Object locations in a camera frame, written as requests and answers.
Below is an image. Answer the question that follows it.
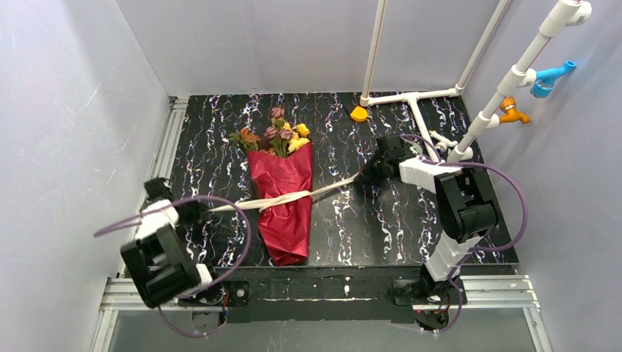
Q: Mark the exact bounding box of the red wrapping paper sheet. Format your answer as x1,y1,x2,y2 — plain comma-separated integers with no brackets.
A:
247,142,313,266

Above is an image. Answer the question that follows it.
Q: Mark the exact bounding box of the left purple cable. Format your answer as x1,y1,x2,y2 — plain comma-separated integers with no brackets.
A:
93,195,254,339

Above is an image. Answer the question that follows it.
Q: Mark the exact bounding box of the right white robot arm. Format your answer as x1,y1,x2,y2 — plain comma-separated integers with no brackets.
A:
359,134,500,285

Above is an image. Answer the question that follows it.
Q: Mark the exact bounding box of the beige ribbon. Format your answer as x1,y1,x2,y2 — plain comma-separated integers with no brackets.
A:
210,172,359,212

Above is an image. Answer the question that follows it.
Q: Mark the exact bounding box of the yellow fake flower bunch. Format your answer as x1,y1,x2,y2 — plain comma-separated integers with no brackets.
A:
279,123,311,154

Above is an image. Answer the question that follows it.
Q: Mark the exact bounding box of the blue plastic faucet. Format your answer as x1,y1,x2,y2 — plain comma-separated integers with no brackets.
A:
530,61,576,98

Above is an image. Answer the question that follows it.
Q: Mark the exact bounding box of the white PVC pipe frame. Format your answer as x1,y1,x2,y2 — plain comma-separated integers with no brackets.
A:
358,0,593,164

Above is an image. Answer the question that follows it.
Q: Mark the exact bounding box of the orange plastic faucet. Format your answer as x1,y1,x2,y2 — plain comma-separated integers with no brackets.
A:
499,96,530,125

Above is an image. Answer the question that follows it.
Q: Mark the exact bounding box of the aluminium rail frame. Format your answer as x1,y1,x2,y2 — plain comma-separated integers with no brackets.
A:
89,97,555,352

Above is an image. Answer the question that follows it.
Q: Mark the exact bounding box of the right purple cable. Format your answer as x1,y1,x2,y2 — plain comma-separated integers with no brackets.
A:
400,134,530,336

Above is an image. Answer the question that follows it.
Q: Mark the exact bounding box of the purple cable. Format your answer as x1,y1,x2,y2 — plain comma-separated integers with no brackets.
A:
93,195,254,339
400,134,530,336

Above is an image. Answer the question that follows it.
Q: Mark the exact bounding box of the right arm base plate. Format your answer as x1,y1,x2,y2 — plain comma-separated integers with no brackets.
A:
389,279,467,333

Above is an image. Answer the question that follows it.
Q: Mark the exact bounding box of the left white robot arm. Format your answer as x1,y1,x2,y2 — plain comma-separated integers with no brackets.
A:
120,177,213,308

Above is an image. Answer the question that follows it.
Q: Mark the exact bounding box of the orange tape measure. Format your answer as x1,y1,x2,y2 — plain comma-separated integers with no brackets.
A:
349,106,368,122

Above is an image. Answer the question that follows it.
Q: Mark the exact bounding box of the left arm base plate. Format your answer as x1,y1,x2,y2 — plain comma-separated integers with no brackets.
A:
177,281,249,307

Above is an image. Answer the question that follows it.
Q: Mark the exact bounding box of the pink fake flower bunch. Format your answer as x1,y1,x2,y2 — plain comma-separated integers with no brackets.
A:
227,106,298,158

